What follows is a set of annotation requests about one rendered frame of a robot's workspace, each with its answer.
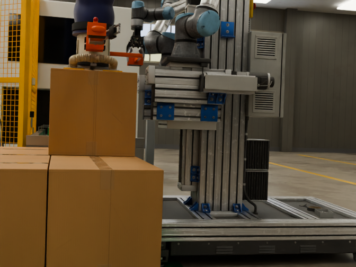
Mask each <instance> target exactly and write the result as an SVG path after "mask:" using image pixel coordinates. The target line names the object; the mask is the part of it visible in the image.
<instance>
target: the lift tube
mask: <svg viewBox="0 0 356 267"><path fill-rule="evenodd" d="M114 1H115V0H76V3H75V6H74V21H75V22H81V21H92V22H93V18H94V17H97V18H98V22H102V23H107V24H111V25H114V9H113V3H114ZM83 33H87V30H86V29H85V30H75V31H73V36H75V37H77V36H78V35H79V34H83Z"/></svg>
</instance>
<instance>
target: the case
mask: <svg viewBox="0 0 356 267"><path fill-rule="evenodd" d="M137 77H138V74H137V73H128V72H110V71H99V70H81V69H62V68H51V73H50V110H49V148H48V155H68V156H127V157H135V142H136V109H137Z"/></svg>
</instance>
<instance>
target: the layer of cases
mask: <svg viewBox="0 0 356 267"><path fill-rule="evenodd" d="M163 180H164V170H162V169H160V168H158V167H156V166H154V165H152V164H150V163H148V162H146V161H144V160H142V159H140V158H138V157H136V156H135V157H127V156H68V155H48V147H0V267H161V242H162V211H163Z"/></svg>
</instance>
